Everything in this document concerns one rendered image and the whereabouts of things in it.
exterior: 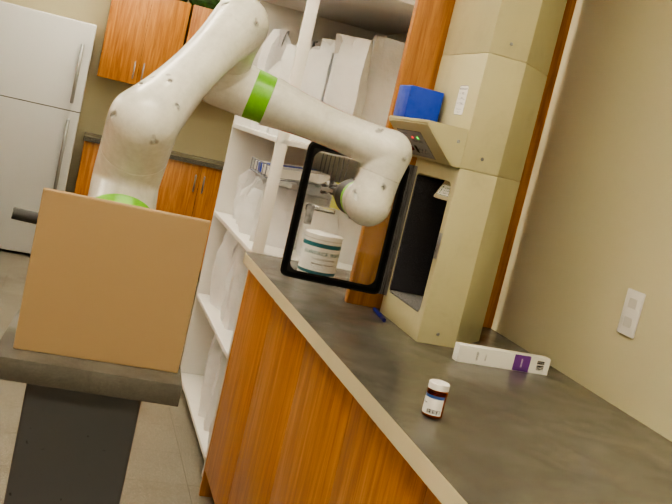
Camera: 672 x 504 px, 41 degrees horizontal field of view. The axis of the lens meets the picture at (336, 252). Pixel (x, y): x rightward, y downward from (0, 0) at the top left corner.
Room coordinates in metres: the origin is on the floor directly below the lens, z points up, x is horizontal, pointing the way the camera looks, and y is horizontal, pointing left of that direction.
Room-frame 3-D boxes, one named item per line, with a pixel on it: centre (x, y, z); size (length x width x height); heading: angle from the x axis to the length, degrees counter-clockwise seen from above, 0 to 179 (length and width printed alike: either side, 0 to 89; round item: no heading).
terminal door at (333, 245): (2.59, 0.00, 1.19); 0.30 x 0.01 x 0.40; 100
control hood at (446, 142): (2.46, -0.16, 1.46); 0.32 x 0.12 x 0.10; 17
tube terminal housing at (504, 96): (2.51, -0.33, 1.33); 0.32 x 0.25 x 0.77; 17
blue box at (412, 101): (2.55, -0.13, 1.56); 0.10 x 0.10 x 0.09; 17
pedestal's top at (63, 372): (1.62, 0.40, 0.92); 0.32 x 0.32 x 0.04; 13
